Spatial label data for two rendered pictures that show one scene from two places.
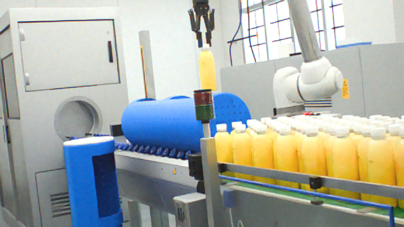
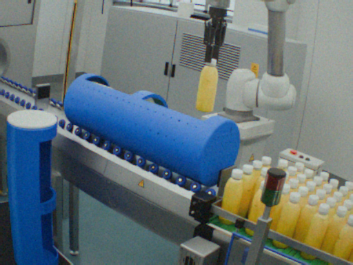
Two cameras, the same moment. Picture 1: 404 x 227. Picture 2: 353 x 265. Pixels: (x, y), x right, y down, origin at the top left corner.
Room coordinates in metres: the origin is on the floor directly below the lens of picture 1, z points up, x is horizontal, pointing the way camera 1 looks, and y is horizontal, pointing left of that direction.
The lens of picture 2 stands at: (0.63, 0.73, 1.74)
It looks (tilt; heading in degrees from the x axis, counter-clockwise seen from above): 18 degrees down; 338
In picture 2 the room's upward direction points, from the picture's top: 8 degrees clockwise
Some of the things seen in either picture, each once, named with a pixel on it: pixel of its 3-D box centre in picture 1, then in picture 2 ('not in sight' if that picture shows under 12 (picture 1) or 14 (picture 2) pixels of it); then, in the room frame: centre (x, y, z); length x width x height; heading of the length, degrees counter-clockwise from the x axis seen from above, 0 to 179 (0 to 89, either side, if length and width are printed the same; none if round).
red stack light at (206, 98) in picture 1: (203, 98); (274, 180); (1.67, -0.03, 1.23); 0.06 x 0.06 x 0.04
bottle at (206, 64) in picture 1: (207, 69); (207, 86); (2.32, -0.07, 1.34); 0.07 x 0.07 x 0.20
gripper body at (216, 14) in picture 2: (201, 5); (217, 17); (2.32, -0.07, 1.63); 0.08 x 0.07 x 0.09; 120
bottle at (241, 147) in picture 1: (242, 155); (259, 210); (1.90, -0.16, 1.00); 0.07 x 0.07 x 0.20
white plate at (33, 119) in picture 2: (88, 140); (32, 119); (2.83, 0.61, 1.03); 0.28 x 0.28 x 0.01
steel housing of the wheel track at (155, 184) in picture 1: (139, 171); (66, 144); (3.09, 0.38, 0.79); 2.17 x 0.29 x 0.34; 30
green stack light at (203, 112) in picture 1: (204, 111); (271, 194); (1.67, -0.03, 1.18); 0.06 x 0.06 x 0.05
